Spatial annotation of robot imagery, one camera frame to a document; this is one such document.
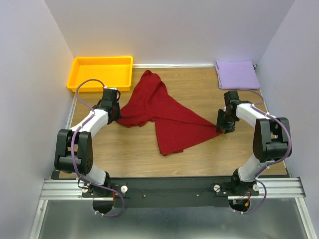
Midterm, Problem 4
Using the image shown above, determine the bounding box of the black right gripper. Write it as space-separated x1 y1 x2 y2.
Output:
215 109 236 134

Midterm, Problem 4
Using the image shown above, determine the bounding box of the red t shirt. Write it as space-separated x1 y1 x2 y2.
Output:
117 70 220 156

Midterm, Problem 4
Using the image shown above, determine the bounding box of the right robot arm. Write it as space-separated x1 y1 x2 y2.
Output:
213 91 292 196

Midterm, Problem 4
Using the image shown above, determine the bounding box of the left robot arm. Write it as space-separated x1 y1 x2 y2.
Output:
54 87 121 197

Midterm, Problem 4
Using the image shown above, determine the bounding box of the yellow plastic bin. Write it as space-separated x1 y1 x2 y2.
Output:
66 56 133 92

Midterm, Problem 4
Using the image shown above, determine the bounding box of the folded lavender t shirt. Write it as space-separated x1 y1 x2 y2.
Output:
215 61 261 90

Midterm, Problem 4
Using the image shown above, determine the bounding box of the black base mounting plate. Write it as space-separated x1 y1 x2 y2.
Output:
82 176 259 212

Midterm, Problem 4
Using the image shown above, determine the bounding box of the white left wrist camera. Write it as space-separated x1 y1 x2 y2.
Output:
103 86 118 92

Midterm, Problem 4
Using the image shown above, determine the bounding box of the aluminium frame rail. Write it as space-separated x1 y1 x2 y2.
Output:
30 172 309 239

